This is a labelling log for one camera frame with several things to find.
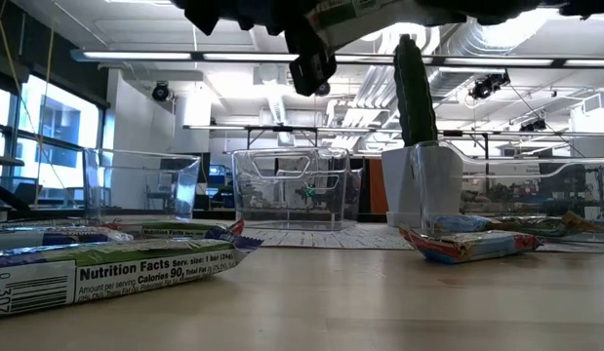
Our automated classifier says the grey woven placemat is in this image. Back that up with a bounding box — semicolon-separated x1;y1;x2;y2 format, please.
240;222;416;252

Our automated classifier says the white cactus pot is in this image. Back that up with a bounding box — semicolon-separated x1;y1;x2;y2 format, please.
381;144;464;229

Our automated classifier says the silver ventilation duct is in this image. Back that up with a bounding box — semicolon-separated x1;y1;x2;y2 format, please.
427;17;532;98

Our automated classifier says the wide clear plastic bin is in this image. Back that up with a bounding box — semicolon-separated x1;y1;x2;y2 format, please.
410;139;604;255

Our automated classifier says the blue white granola bar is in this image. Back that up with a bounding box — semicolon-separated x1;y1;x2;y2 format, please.
0;224;136;253

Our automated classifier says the yellow brown granola bar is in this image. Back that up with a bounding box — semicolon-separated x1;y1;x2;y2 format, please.
558;210;604;235

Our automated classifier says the yellow hanging cable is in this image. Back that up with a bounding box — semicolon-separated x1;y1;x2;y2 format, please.
0;19;71;196

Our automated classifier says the black ceiling camera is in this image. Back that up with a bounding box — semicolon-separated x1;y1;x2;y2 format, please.
468;71;512;101
519;118;548;134
150;81;172;103

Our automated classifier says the orange panel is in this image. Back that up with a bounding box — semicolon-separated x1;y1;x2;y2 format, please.
368;158;390;215

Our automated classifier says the white hanging cable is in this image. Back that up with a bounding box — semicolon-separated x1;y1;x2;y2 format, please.
33;27;56;207

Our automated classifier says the green purple barcode granola bar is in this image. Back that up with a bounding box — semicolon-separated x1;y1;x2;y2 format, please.
0;230;264;321

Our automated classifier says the dark green granola bar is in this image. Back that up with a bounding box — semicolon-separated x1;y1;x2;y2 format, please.
491;215;571;239

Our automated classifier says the black overhead frame rail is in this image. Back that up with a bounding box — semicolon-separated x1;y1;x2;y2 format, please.
182;124;604;138

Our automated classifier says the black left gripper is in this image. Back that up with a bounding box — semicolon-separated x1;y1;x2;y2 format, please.
172;0;339;98

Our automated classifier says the tall green cactus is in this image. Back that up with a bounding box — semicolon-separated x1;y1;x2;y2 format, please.
392;33;440;147

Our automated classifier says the long ceiling light strip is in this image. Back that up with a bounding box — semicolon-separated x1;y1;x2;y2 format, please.
69;48;604;69

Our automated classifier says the light blue granola bar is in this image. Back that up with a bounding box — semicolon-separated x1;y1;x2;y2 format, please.
430;214;503;235

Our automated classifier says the blue red-ended granola bar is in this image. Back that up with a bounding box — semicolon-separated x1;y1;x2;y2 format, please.
398;224;544;266

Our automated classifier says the green white granola bar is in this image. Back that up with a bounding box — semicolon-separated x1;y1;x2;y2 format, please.
304;0;432;53

